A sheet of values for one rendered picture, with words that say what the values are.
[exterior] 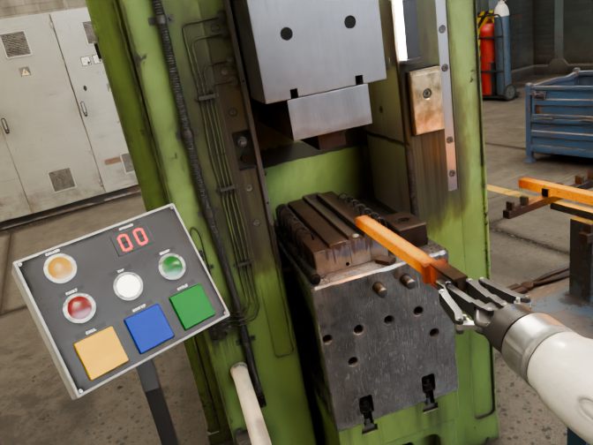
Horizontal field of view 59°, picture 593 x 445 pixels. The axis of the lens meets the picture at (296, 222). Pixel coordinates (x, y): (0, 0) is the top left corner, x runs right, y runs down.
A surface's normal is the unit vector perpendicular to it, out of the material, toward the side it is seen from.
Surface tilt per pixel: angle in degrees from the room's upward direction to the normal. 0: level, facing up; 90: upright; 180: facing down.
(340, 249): 90
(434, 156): 90
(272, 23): 90
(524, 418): 0
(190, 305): 60
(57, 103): 90
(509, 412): 0
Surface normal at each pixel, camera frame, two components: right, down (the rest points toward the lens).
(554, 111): -0.83, 0.31
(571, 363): -0.62, -0.68
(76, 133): 0.47, 0.23
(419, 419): 0.27, 0.29
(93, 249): 0.48, -0.32
